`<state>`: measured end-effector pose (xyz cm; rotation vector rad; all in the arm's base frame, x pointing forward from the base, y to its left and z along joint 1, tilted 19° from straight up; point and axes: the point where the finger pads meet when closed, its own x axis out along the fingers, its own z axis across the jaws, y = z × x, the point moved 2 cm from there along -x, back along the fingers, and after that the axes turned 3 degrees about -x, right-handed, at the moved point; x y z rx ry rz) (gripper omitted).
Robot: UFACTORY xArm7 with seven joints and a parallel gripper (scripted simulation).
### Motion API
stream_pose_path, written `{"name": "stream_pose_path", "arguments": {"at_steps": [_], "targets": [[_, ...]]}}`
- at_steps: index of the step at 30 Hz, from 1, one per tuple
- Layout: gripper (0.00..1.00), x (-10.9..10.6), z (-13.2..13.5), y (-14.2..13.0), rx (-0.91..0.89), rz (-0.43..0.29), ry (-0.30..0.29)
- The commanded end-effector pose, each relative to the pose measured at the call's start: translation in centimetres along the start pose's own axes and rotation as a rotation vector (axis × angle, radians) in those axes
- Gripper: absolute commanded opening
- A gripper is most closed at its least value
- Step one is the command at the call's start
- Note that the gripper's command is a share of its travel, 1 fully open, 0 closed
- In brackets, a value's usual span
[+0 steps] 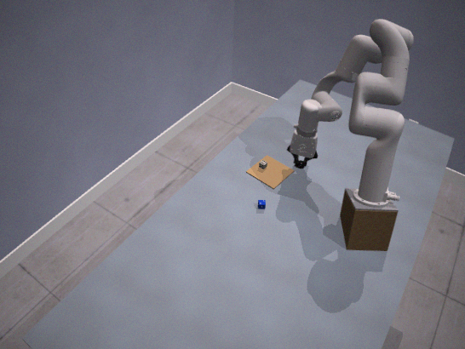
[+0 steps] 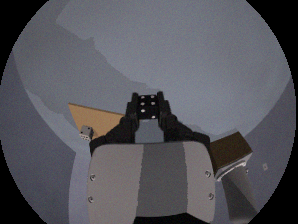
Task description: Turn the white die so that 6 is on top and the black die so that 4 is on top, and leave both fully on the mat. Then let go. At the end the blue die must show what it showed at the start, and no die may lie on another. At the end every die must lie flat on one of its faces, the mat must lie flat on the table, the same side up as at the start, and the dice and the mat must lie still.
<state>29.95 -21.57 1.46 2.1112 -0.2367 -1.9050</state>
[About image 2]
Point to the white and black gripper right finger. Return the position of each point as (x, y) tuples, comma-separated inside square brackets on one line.
[(172, 128)]

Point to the tan flat mat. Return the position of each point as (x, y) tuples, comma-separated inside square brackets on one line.
[(101, 121)]

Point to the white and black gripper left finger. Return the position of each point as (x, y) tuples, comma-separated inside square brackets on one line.
[(125, 130)]

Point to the black die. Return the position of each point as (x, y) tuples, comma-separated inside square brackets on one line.
[(148, 107)]

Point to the white die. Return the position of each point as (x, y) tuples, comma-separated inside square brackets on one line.
[(86, 133)]

